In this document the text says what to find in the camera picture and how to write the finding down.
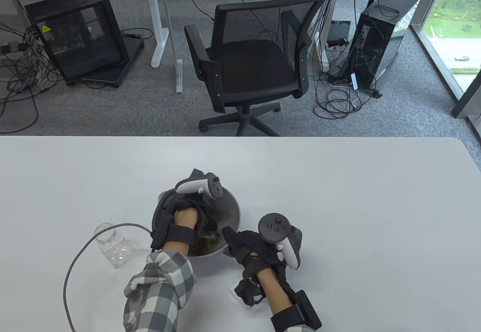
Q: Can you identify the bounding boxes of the person's left hand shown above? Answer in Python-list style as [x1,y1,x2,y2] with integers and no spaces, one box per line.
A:
[156,193,219,241]

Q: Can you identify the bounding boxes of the person's right hand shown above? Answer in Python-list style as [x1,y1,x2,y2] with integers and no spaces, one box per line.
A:
[222,227,288,283]

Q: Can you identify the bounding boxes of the brown raisins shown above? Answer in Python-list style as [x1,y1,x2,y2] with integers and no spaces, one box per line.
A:
[188,232,222,256]

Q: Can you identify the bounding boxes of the grey salad bowl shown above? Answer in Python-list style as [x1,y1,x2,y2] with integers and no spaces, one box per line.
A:
[151,188,241,258]

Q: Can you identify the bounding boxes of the white square jar lid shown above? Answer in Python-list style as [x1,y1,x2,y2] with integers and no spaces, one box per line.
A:
[229,281,263,310]

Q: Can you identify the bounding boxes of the clear square jar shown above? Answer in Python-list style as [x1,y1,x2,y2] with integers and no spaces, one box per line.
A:
[94,223,130,269]

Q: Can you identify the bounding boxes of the person's left forearm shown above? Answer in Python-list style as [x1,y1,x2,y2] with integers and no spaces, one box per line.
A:
[123,239,196,332]

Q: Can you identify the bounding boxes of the person's right forearm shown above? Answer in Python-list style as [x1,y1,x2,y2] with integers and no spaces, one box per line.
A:
[257,266,301,317]

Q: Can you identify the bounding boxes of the grey white handheld controller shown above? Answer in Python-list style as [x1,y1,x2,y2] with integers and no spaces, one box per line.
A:
[175,169,223,200]
[257,213,303,270]

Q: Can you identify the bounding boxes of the black mesh office chair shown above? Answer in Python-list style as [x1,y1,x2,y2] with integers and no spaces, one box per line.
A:
[184,0,330,137]

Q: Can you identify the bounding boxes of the white desk leg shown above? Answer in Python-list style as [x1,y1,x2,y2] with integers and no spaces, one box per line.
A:
[145,0,170,68]
[319,0,344,72]

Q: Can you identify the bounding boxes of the black box device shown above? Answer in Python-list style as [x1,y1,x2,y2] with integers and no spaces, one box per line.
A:
[326,20,352,47]

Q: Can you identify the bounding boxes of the black computer tower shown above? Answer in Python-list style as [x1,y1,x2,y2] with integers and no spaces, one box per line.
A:
[327,0,422,97]

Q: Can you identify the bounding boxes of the black glass-sided cabinet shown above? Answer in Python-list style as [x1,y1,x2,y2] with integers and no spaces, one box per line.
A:
[24,0,145,88]

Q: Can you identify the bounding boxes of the grey power strip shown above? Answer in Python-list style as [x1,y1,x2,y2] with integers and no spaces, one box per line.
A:
[0,42,29,54]

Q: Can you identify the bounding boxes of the black wrist camera strap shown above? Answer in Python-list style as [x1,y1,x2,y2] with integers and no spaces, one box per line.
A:
[151,212,196,252]
[271,291,323,332]

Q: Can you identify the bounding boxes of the grey braided glove cable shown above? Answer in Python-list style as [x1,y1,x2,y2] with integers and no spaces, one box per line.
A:
[63,222,153,332]

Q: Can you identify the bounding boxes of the black floor cable coil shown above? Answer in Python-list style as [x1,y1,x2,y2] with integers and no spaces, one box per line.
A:
[314,73,363,119]

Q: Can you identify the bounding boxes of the window frame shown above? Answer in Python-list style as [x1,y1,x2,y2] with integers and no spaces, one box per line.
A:
[411,0,481,141]

